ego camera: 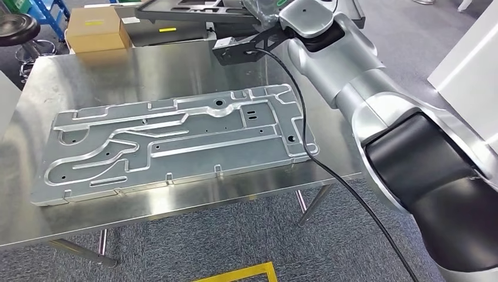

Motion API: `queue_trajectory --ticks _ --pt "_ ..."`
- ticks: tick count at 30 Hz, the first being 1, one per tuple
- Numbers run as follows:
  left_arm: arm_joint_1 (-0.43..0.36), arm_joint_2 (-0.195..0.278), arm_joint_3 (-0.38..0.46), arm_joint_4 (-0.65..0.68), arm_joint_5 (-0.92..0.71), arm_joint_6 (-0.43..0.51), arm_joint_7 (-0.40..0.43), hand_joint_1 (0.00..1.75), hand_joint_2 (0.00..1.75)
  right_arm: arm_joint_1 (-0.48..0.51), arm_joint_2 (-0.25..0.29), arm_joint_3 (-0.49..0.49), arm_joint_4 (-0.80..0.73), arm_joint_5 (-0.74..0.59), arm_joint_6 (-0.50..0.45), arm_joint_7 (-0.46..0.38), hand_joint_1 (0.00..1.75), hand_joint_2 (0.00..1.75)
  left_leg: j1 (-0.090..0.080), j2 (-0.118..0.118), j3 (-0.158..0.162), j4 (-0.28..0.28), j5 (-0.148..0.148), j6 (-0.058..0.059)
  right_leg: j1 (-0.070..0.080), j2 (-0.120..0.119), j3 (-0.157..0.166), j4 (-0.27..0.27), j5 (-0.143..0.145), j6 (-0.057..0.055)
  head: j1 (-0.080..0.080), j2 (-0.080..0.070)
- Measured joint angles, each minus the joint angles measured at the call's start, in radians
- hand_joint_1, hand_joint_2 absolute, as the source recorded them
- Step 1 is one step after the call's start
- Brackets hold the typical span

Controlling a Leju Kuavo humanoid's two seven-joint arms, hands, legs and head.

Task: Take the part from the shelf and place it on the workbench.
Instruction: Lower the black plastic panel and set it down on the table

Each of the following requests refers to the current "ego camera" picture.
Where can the stainless steel workbench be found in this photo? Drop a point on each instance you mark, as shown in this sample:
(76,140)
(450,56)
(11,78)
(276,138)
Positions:
(136,74)

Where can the stamped grey metal panel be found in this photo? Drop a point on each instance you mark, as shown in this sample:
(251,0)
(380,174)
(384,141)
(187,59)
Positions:
(194,155)

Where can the brown cardboard box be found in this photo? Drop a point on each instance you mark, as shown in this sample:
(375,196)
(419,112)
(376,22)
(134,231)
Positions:
(95,29)

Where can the yellow floor tape square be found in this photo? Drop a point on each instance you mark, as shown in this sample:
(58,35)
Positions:
(241,274)

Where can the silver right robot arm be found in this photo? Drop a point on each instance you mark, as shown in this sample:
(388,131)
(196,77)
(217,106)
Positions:
(389,116)

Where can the blue metal frame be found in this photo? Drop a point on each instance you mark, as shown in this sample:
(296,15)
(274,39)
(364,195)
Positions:
(50,15)

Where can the white cabinet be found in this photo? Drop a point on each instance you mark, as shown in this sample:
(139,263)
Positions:
(7,105)

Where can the black round stool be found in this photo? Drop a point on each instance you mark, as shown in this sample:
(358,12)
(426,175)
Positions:
(15,29)

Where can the black plastic plate bracket part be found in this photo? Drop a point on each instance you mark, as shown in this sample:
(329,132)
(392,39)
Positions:
(186,11)

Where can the black camera module with bracket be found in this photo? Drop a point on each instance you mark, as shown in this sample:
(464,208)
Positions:
(237,50)

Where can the green plastic crate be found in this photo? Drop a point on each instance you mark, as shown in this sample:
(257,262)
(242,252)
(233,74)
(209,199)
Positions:
(17,4)

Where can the white lit display plinth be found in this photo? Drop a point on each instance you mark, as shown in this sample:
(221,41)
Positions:
(470,78)

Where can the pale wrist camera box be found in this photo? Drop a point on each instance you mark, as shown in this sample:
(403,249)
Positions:
(307,17)

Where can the dark grey device yellow label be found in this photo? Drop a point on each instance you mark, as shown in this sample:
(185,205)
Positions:
(167,35)

